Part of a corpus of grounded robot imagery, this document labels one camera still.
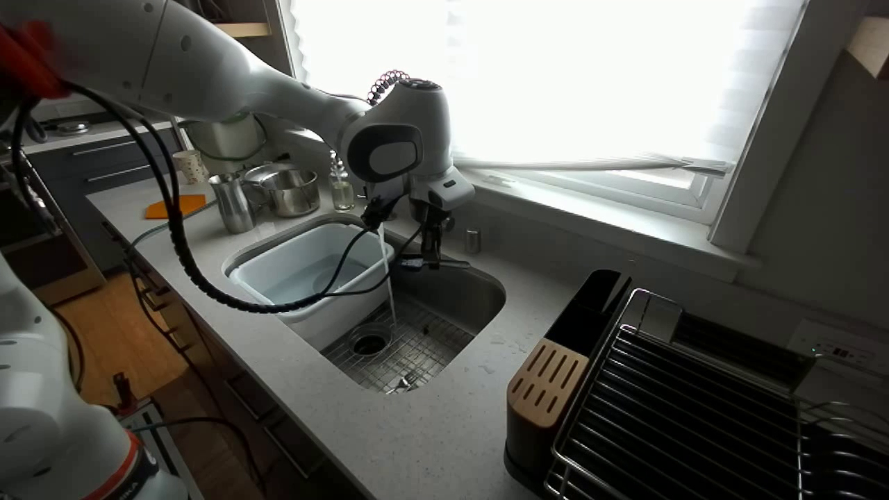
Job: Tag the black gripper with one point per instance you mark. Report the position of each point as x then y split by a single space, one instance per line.
433 225

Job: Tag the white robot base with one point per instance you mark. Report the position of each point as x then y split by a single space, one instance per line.
55 446

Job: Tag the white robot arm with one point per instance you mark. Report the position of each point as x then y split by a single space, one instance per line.
166 60

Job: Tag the spring neck faucet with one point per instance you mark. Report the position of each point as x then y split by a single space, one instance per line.
405 133

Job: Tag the glass soap bottle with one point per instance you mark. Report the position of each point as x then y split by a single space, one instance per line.
341 187

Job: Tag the stainless steel sink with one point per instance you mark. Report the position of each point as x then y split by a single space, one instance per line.
459 290

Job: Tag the white plastic wash basin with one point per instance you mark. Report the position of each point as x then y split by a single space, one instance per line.
337 255

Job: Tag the metal pot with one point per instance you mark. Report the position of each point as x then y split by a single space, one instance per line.
283 192

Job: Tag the metal sink grid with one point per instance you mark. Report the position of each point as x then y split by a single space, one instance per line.
402 351

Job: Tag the stainless steel cup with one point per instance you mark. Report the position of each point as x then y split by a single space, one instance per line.
233 203

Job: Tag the wooden knife block slot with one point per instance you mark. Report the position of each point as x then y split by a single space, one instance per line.
545 383

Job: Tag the orange sponge cloth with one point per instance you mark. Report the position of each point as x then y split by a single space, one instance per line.
181 203

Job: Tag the black dish drying rack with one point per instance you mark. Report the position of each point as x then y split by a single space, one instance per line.
677 407

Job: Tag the grey drawer cabinet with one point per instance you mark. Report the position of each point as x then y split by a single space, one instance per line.
78 169

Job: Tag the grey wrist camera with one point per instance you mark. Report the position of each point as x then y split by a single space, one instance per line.
445 192

